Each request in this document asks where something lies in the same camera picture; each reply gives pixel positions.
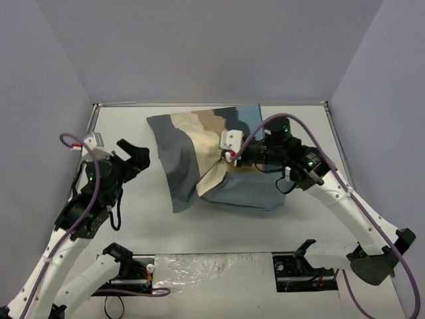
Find striped pillowcase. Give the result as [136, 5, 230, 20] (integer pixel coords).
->
[147, 104, 286, 213]

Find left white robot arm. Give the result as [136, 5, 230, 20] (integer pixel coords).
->
[1, 135, 150, 318]

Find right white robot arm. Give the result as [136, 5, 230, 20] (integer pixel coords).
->
[229, 114, 416, 286]

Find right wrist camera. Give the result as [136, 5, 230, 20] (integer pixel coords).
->
[218, 130, 244, 166]

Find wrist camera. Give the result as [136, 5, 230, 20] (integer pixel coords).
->
[81, 132, 112, 160]
[218, 130, 244, 166]

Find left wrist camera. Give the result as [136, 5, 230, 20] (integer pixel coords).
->
[81, 132, 112, 160]

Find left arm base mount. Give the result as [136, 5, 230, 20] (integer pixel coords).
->
[92, 255, 155, 296]

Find thin black cable loop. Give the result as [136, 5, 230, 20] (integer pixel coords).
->
[104, 294, 126, 319]

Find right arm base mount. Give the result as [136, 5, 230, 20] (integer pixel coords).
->
[272, 253, 338, 293]

